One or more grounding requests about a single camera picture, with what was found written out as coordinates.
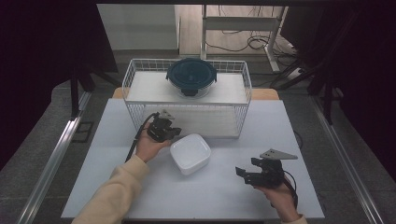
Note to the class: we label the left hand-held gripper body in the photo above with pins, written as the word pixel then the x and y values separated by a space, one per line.
pixel 158 129

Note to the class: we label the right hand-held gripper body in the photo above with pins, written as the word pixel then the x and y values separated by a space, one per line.
pixel 272 174

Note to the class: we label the white square bowl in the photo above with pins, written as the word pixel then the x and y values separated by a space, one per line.
pixel 190 153

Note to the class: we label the round container dark blue lid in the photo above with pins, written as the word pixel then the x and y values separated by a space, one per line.
pixel 191 74

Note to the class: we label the person's left hand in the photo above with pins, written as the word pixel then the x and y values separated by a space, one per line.
pixel 148 147

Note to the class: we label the person's right hand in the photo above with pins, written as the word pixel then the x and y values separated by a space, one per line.
pixel 285 202

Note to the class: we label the wooden table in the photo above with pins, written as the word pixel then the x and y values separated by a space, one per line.
pixel 264 94

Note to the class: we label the black metal stand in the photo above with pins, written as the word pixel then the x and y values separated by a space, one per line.
pixel 74 93
pixel 327 93

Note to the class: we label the dark curtain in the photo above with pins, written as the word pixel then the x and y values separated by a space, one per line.
pixel 364 62
pixel 40 62

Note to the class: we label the aluminium rail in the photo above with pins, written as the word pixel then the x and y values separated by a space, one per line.
pixel 53 158
pixel 345 158

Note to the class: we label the white metal desk frame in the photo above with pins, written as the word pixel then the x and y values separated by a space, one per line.
pixel 239 23

